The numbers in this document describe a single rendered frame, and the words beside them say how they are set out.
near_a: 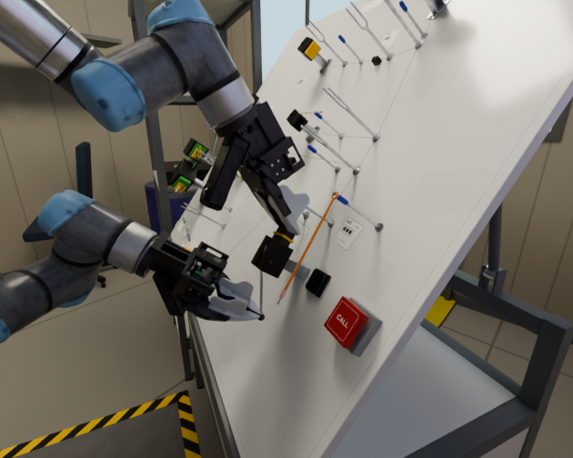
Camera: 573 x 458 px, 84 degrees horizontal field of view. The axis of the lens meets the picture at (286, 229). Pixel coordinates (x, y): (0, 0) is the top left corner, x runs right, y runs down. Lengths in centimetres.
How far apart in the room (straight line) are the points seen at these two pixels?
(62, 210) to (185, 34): 29
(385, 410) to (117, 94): 72
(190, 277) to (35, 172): 310
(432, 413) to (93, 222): 72
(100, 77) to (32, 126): 309
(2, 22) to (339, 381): 60
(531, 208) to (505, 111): 201
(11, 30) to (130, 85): 17
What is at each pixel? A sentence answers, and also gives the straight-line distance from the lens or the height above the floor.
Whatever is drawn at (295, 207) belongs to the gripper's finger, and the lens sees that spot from 52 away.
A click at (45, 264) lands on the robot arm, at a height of 116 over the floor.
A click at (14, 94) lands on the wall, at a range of 350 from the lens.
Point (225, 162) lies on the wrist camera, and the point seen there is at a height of 131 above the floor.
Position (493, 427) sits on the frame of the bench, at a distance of 83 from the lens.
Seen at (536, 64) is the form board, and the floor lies 143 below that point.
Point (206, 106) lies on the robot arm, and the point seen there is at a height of 138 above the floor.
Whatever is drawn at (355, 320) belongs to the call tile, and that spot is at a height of 113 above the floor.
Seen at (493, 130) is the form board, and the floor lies 135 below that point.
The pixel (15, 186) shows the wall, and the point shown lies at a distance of 352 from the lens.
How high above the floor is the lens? 137
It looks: 20 degrees down
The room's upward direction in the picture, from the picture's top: straight up
